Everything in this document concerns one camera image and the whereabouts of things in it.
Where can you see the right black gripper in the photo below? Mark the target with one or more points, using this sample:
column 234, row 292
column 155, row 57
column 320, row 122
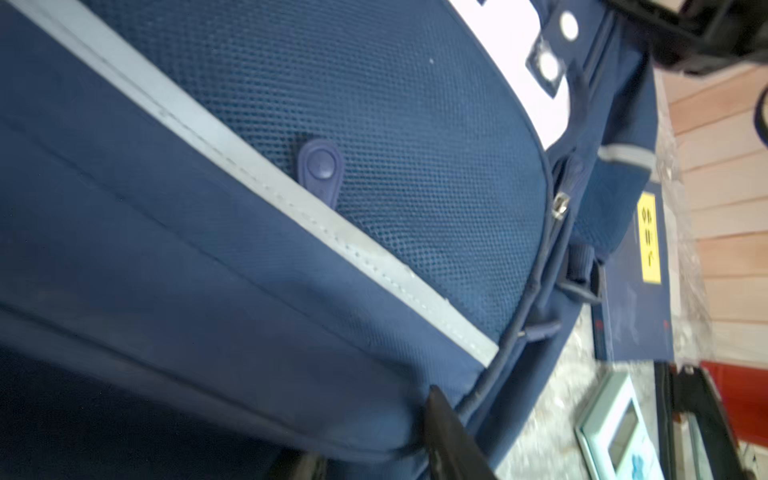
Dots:
column 701, row 37

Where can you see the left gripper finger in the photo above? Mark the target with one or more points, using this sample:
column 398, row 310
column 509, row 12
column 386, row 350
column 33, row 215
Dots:
column 452, row 452

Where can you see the blue book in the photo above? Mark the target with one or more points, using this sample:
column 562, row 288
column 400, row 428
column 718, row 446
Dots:
column 633, row 322

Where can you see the navy blue student backpack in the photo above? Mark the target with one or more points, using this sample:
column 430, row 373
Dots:
column 248, row 239

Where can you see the light blue calculator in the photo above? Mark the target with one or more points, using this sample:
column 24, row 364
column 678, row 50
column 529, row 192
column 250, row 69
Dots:
column 612, row 434

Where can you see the black stapler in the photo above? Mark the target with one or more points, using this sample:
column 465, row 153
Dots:
column 688, row 392

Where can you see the red card box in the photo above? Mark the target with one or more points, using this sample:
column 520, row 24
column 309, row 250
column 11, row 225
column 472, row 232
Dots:
column 744, row 395

